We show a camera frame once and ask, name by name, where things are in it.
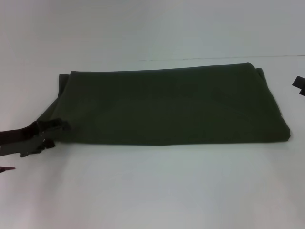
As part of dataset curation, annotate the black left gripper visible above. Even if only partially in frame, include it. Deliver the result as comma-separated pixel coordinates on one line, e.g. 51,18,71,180
0,118,71,158

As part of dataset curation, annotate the dark green shirt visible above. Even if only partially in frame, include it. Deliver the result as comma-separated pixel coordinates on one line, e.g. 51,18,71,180
37,62,292,146

